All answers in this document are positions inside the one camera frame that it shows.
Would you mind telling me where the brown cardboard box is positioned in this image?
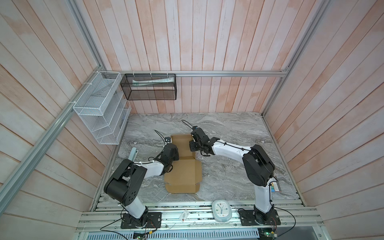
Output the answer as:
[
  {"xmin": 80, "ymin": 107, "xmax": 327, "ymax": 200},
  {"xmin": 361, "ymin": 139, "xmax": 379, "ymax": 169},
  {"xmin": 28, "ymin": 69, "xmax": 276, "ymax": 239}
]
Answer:
[{"xmin": 164, "ymin": 134, "xmax": 203, "ymax": 194}]

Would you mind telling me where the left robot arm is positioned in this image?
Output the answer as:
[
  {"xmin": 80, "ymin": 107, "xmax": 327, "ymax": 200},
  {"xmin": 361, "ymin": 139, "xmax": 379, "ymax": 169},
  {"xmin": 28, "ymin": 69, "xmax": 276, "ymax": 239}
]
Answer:
[{"xmin": 104, "ymin": 143, "xmax": 179, "ymax": 219}]

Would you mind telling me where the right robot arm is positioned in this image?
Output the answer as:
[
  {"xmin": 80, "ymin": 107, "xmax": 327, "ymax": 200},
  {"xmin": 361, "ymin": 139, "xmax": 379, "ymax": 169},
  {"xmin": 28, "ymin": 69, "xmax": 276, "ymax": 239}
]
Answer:
[{"xmin": 190, "ymin": 126, "xmax": 276, "ymax": 214}]

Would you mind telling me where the light blue small device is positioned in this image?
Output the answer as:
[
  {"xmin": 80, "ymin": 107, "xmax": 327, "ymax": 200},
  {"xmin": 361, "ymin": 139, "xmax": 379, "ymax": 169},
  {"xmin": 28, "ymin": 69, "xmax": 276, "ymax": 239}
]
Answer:
[{"xmin": 128, "ymin": 147, "xmax": 138, "ymax": 162}]

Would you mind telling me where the white paper tag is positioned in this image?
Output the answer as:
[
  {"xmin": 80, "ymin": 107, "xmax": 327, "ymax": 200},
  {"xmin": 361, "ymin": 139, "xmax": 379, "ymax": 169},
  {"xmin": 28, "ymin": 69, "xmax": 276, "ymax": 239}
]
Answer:
[{"xmin": 179, "ymin": 210, "xmax": 190, "ymax": 222}]

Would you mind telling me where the white round clock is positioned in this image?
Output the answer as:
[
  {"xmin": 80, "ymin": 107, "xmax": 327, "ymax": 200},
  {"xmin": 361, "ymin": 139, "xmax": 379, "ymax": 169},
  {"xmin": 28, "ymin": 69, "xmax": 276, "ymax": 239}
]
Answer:
[{"xmin": 212, "ymin": 200, "xmax": 232, "ymax": 223}]

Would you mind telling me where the paper in black basket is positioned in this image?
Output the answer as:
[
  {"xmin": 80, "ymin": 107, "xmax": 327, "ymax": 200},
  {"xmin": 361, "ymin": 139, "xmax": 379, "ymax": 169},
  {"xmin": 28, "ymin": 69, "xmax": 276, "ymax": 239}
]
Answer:
[{"xmin": 132, "ymin": 77, "xmax": 175, "ymax": 87}]

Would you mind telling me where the colourful marker pack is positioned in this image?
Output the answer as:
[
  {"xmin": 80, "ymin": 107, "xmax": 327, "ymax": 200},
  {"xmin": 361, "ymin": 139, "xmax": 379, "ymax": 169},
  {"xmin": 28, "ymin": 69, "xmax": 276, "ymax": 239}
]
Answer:
[{"xmin": 270, "ymin": 181, "xmax": 282, "ymax": 193}]

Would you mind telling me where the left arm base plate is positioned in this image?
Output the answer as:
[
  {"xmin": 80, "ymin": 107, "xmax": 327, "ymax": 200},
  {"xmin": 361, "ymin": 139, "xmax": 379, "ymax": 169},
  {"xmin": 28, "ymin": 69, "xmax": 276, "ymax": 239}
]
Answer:
[{"xmin": 121, "ymin": 212, "xmax": 162, "ymax": 229}]

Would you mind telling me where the black wire mesh basket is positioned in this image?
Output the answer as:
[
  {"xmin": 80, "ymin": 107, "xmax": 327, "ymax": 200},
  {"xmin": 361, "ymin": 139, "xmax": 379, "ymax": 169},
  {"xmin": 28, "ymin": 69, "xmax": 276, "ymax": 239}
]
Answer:
[{"xmin": 120, "ymin": 73, "xmax": 178, "ymax": 101}]

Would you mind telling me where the white wire mesh shelf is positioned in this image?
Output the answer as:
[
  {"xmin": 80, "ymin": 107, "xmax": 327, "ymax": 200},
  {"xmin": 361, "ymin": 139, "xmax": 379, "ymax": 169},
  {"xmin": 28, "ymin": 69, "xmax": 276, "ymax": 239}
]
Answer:
[{"xmin": 73, "ymin": 71, "xmax": 132, "ymax": 145}]

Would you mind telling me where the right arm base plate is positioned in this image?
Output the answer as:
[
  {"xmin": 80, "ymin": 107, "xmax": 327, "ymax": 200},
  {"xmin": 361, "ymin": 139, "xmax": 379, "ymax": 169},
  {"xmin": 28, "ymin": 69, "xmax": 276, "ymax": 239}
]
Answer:
[{"xmin": 238, "ymin": 208, "xmax": 281, "ymax": 226}]

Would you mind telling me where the aluminium rail front frame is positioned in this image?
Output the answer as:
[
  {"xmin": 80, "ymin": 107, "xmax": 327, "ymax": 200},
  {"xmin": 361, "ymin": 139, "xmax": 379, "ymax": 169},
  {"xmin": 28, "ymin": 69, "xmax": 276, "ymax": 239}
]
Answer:
[{"xmin": 74, "ymin": 200, "xmax": 331, "ymax": 240}]

